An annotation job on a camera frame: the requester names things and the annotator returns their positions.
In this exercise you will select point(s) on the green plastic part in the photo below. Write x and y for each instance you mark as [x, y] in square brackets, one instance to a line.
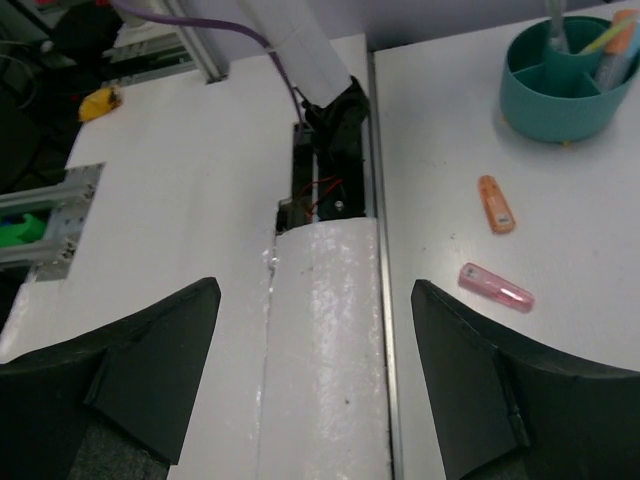
[19, 230]

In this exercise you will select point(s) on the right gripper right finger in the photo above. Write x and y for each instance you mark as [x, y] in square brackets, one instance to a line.
[508, 407]

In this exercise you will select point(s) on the orange tip highlighter body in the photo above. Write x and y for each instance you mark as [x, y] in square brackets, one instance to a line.
[614, 67]

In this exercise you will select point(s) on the yellow clear pen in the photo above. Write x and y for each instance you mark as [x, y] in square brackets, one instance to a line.
[602, 37]

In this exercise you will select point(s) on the yellow crumpled tape piece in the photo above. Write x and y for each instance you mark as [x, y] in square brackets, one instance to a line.
[99, 103]

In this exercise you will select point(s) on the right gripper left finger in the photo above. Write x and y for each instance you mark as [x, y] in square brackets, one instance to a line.
[114, 403]

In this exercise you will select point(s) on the teal round organizer container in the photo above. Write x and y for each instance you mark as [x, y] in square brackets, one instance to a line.
[553, 97]

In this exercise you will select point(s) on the pink correction tape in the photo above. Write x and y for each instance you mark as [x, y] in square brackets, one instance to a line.
[489, 285]

